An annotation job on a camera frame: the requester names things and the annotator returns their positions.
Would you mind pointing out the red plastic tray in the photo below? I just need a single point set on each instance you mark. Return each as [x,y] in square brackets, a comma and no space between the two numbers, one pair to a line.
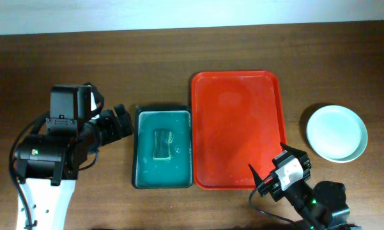
[237,123]

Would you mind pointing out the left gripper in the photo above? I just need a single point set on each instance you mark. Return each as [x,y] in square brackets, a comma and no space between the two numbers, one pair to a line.
[114,131]

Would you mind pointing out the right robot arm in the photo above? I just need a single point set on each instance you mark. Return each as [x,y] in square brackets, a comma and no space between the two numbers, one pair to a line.
[320,207]

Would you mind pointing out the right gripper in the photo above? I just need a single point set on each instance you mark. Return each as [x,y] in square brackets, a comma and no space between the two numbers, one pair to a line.
[275,186]

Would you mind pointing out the dark green water tray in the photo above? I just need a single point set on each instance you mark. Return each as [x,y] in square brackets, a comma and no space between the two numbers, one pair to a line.
[176,172]

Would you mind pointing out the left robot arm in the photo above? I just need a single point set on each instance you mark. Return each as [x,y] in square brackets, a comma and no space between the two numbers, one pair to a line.
[47,156]

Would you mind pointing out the mint green plate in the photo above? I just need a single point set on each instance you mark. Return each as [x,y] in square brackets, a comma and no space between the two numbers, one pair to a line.
[337,134]

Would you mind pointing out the green yellow sponge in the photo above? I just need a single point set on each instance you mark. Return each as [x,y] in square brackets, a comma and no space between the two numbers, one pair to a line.
[162,144]

